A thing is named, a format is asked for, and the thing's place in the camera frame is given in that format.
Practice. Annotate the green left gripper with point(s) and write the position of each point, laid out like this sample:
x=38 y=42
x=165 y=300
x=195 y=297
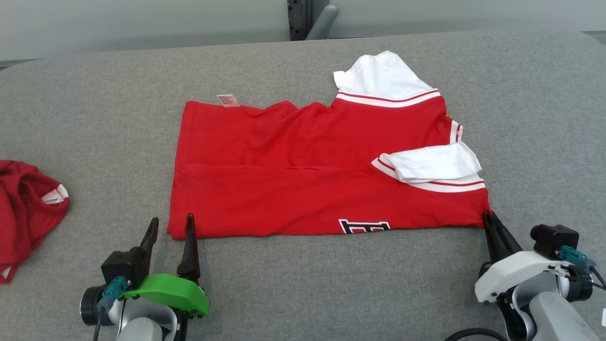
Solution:
x=170 y=291

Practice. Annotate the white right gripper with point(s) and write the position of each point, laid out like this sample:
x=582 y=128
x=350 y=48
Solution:
x=516 y=272

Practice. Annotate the red white basketball jersey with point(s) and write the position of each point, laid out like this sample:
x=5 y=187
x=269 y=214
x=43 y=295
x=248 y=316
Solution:
x=293 y=180

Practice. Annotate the red mesh basketball shorts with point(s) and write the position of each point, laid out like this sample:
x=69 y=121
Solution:
x=23 y=213

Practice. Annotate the grey fabric sofa cushion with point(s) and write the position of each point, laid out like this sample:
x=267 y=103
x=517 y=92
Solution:
x=303 y=284

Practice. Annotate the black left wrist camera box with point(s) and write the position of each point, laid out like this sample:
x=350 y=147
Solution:
x=123 y=267

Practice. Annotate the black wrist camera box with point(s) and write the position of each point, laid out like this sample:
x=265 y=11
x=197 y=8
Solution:
x=123 y=267
x=554 y=240

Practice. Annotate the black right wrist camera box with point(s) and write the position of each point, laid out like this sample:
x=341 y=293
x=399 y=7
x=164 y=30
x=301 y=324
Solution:
x=554 y=240

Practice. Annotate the black hinge bracket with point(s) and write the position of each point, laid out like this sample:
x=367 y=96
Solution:
x=297 y=19

